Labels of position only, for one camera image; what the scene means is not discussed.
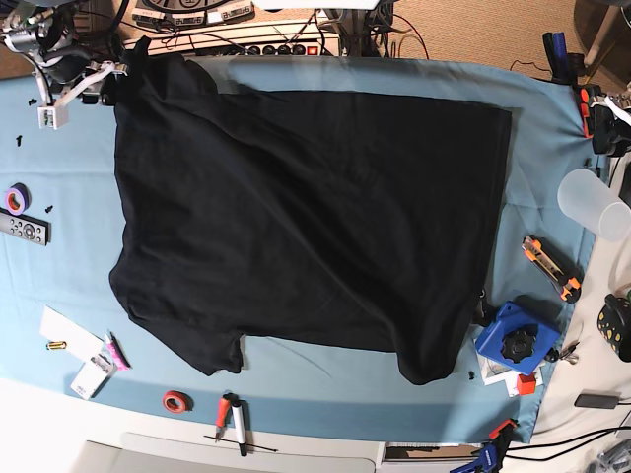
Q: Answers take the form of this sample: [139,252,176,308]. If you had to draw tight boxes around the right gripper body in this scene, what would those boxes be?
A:
[29,46,129,130]

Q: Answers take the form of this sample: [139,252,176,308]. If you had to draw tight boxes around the red tape roll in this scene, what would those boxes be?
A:
[162,390,189,414]

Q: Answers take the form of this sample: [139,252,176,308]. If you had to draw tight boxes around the black remote control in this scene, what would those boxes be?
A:
[0,209,50,246]

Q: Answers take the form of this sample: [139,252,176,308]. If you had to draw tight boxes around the blue orange clamp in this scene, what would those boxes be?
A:
[451,419,518,473]

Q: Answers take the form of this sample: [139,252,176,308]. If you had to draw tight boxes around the light blue table cloth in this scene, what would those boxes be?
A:
[1,56,596,442]

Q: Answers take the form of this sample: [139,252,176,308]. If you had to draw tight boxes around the metal carabiner keys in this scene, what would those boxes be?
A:
[472,289,491,327]

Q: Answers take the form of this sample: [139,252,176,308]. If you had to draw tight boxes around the white card packet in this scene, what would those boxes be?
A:
[70,354,116,400]

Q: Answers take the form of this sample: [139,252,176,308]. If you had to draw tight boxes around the pink tube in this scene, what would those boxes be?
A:
[105,332,131,371]

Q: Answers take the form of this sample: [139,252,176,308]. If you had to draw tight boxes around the white black marker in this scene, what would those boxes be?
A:
[231,399,247,457]

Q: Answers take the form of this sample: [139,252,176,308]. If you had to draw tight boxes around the white paper under box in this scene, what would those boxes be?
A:
[477,355,544,397]

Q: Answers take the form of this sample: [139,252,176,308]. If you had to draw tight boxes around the black graphic t-shirt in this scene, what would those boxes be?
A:
[109,39,512,385]

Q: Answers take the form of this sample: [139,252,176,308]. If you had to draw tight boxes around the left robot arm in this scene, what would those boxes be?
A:
[588,84,630,158]

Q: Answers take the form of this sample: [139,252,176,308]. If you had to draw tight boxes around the black power adapter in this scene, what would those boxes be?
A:
[574,392,621,410]

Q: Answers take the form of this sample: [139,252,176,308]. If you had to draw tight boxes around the red handled screwdriver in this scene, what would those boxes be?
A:
[214,393,232,442]

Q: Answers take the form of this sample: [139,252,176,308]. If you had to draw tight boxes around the orange black clamp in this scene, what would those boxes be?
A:
[577,84,601,138]

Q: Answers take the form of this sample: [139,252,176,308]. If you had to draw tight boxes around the brass cylinder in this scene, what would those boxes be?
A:
[46,341,67,351]

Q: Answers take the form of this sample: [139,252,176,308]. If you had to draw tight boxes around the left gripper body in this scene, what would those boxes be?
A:
[590,96,630,158]

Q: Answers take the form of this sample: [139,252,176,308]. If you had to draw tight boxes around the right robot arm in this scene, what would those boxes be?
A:
[1,1,129,130]

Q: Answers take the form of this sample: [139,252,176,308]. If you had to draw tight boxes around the blue black clamp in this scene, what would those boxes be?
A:
[542,32,572,84]

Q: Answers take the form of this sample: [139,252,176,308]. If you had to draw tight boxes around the black zip tie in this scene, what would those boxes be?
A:
[203,435,279,453]

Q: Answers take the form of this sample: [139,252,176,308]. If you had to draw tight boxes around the translucent plastic cup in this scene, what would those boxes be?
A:
[557,169,630,242]

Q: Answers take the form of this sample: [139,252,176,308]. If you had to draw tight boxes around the red cube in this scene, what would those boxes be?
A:
[516,374,536,396]

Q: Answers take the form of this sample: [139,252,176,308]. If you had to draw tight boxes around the white paper sheet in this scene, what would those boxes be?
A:
[39,306,104,361]

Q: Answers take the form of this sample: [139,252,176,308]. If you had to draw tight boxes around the purple tape roll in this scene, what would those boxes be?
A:
[4,182,31,216]

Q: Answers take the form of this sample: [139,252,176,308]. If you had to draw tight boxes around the blue box with knob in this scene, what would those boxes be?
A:
[474,302,561,375]

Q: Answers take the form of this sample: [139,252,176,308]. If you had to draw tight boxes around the black power strip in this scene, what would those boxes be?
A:
[193,41,336,56]

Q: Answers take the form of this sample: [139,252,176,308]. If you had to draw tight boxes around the orange black utility knife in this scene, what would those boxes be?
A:
[522,236,582,304]

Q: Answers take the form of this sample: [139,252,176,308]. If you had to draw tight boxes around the black yellow dotted mug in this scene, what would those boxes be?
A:
[596,294,631,363]

